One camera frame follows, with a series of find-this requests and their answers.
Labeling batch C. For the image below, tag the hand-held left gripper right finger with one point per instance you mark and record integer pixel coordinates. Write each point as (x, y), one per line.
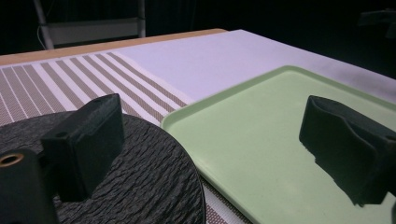
(345, 149)

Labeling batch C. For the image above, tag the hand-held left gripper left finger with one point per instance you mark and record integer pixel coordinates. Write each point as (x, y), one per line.
(84, 146)

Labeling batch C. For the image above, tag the striped woven placemat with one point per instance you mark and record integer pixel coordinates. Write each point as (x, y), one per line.
(62, 87)

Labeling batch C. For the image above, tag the round black textured plate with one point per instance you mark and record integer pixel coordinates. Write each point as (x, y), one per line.
(149, 174)

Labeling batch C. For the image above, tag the light green tray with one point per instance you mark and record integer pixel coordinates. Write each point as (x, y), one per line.
(249, 146)

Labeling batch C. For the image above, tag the grey metal chair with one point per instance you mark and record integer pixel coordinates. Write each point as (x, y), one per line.
(90, 28)

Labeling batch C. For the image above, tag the white table cover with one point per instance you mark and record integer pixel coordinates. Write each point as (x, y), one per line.
(224, 59)

